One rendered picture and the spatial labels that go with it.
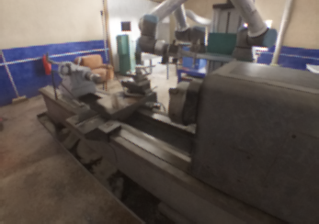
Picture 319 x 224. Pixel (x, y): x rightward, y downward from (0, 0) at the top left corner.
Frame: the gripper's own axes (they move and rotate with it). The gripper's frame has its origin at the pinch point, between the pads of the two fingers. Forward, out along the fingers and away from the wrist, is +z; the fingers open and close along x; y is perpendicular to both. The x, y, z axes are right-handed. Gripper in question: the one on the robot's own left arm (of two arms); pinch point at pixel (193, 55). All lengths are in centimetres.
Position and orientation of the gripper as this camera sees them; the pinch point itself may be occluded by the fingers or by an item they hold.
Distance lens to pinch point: 88.6
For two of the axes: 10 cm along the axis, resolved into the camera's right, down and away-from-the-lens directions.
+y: 2.4, -9.5, -1.8
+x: 2.3, -1.3, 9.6
